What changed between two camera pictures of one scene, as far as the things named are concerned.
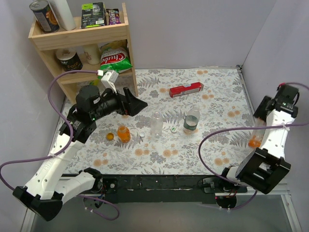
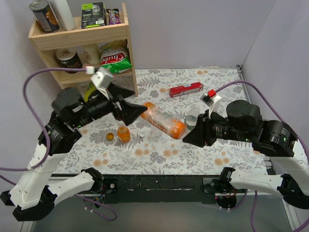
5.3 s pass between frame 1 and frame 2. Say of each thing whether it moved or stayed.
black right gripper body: moved
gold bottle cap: stayed
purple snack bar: stayed
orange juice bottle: stayed
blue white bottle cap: stayed
